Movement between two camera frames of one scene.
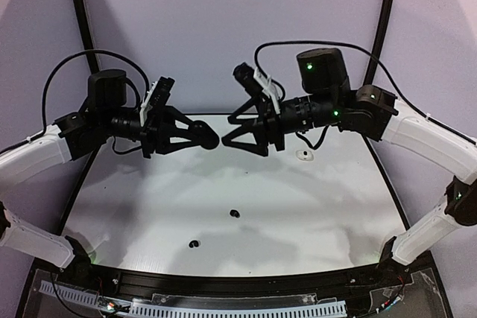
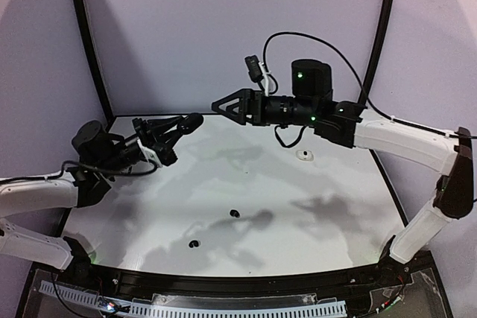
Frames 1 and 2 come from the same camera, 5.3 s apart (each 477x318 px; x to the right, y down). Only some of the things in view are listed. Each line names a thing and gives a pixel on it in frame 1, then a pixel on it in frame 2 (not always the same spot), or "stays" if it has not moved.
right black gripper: (272, 123) to (252, 106)
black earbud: (235, 213) stays
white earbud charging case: (305, 155) stays
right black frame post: (378, 40) stays
